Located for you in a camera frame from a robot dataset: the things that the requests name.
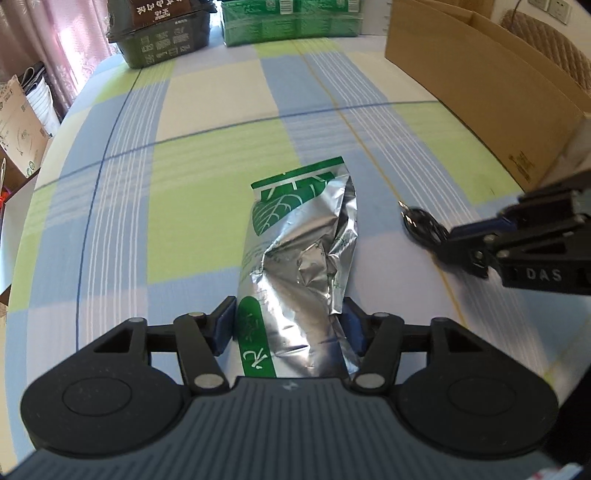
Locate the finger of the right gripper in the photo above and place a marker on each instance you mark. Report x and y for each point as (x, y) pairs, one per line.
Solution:
(489, 226)
(480, 253)

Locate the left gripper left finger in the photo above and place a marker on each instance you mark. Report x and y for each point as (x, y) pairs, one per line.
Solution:
(200, 338)

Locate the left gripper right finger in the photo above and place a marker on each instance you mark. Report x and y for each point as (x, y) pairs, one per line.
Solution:
(377, 340)

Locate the silver green foil tea bag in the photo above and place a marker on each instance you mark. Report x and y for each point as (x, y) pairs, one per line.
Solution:
(299, 248)

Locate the brown cardboard box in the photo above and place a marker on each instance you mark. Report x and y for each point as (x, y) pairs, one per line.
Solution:
(527, 111)

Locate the checkered tablecloth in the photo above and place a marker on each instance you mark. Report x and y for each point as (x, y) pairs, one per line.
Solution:
(141, 204)

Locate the brown quilted chair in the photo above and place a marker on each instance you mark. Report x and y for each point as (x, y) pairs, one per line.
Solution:
(552, 44)

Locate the pink printed cardboard package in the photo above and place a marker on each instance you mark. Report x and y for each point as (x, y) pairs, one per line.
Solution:
(23, 137)

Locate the dark brown food container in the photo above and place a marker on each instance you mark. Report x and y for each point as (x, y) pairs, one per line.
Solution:
(152, 31)

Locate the green carton pack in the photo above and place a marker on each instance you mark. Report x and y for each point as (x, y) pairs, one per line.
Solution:
(251, 22)

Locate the pink curtain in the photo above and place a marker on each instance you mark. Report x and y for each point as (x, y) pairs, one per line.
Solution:
(68, 37)

